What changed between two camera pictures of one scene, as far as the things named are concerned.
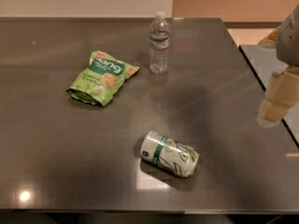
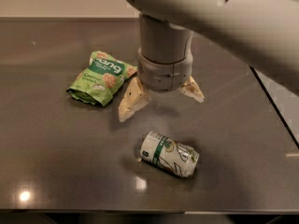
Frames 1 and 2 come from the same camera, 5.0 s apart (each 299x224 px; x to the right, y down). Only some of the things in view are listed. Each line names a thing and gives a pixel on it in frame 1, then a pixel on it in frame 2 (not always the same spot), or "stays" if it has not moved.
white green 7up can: [169, 154] stays
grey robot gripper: [290, 46] to [164, 74]
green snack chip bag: [98, 81] stays
